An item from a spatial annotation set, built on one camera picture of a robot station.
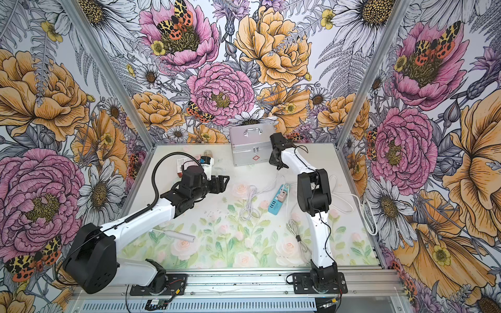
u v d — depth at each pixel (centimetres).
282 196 91
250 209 93
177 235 86
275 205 94
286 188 99
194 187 65
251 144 108
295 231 87
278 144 82
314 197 62
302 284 74
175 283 75
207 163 74
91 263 42
